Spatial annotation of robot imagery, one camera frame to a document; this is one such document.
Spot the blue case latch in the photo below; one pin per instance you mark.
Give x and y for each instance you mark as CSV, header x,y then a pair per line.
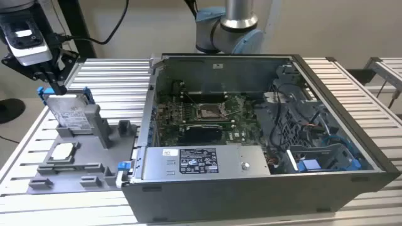
x,y
123,166

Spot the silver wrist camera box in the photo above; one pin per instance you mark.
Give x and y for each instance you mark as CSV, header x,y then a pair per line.
x,y
27,50

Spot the pale blue plastic block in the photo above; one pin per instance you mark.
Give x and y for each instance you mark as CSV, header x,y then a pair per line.
x,y
308,165

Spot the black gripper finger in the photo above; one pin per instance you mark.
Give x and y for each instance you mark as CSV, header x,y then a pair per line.
x,y
35,73
68,61

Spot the black graphics card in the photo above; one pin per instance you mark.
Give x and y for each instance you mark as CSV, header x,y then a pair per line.
x,y
202,135

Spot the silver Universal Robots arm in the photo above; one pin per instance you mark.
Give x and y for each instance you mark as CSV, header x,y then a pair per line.
x,y
238,11

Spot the thin dark hanging rod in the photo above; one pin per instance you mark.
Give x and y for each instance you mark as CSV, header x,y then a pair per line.
x,y
381,89
391,100

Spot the thin metal locking lever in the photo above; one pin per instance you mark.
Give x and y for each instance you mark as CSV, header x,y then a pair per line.
x,y
191,98

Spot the black RAM slot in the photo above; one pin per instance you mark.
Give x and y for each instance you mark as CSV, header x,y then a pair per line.
x,y
203,97

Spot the grey parts rack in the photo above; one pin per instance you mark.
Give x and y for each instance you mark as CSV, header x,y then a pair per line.
x,y
91,153

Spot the green motherboard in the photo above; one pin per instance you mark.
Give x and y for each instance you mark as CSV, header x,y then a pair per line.
x,y
243,120

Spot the black upright post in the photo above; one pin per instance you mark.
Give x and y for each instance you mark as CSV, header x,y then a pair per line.
x,y
80,26

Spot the CPU socket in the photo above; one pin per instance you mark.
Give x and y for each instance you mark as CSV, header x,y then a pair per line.
x,y
208,111

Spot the silver CPU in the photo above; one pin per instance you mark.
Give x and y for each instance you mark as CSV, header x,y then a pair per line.
x,y
64,150

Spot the aluminium slat side table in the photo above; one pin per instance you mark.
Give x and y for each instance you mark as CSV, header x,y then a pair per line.
x,y
385,68

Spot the black round stand base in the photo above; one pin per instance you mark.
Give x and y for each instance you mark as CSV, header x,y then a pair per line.
x,y
11,110

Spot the hard disk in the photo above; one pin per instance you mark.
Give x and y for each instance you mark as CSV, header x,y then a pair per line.
x,y
67,113

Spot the grey metal disk bay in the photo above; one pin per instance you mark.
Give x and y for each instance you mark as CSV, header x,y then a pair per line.
x,y
291,133

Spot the open black PC case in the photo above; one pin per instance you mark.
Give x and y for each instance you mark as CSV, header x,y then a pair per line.
x,y
219,200

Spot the silver power supply unit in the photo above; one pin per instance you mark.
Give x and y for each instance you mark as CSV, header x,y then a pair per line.
x,y
251,154

